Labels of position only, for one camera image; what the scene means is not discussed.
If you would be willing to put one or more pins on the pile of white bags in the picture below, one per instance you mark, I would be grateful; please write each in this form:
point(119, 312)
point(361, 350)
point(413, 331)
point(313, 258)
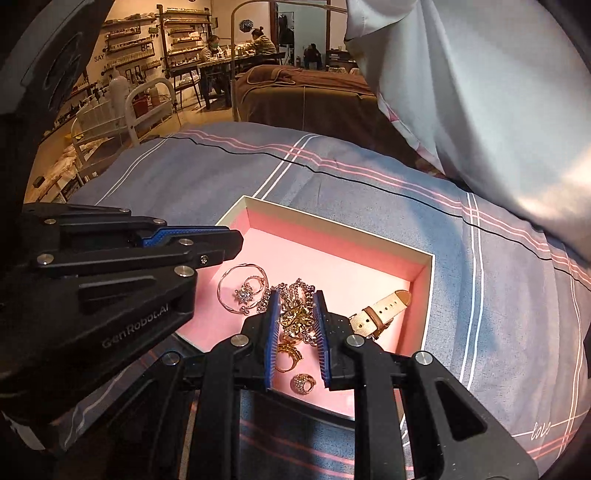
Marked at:
point(60, 170)

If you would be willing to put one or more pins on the white pillow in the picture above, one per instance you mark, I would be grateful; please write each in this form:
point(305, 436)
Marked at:
point(461, 92)

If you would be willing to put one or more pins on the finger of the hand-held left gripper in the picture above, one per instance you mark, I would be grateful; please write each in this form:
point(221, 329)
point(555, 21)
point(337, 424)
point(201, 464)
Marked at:
point(161, 234)
point(138, 261)

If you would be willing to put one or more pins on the pink-lined cardboard box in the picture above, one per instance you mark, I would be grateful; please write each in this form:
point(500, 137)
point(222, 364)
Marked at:
point(369, 281)

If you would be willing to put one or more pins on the round hanging ornament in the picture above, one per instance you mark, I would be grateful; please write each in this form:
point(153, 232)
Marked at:
point(243, 24)

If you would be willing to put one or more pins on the silver bangle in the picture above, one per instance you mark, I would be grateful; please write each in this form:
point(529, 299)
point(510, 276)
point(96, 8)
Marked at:
point(220, 288)

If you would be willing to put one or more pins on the dark work table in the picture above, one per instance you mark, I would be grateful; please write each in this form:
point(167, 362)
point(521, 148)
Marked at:
point(221, 74)

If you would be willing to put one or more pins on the white bottle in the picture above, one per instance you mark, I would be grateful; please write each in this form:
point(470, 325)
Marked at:
point(117, 90)

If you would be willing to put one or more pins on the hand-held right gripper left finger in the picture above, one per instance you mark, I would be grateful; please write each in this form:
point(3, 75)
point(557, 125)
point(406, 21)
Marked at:
point(272, 341)

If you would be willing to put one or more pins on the wooden wall display shelves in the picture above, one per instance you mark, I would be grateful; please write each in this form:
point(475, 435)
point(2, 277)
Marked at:
point(182, 41)

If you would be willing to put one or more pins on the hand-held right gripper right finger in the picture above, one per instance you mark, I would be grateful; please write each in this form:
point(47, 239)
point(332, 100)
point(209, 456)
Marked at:
point(323, 344)

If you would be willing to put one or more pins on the white metal bed frame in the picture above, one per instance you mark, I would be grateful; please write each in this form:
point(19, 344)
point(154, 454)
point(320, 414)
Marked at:
point(152, 106)

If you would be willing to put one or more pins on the brown covered bed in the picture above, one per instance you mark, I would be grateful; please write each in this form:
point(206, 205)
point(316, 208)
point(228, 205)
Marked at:
point(300, 97)

